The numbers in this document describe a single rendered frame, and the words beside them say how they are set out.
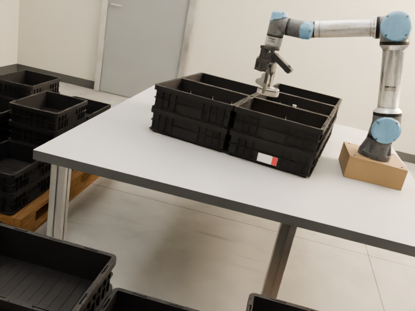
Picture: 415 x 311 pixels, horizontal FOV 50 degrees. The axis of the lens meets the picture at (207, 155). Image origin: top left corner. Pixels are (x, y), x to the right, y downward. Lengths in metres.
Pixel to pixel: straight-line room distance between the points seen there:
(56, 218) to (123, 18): 3.79
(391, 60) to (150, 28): 3.72
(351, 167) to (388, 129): 0.26
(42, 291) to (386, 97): 1.49
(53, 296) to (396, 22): 1.58
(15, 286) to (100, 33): 4.38
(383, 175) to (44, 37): 4.64
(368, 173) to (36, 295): 1.47
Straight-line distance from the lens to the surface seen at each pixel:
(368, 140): 2.18
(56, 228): 1.96
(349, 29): 2.13
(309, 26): 2.03
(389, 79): 2.00
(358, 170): 2.13
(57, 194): 1.89
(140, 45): 5.39
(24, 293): 1.42
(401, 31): 1.97
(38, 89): 3.23
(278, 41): 2.06
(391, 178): 2.17
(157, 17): 5.31
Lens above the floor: 1.37
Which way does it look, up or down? 20 degrees down
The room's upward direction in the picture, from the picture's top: 11 degrees clockwise
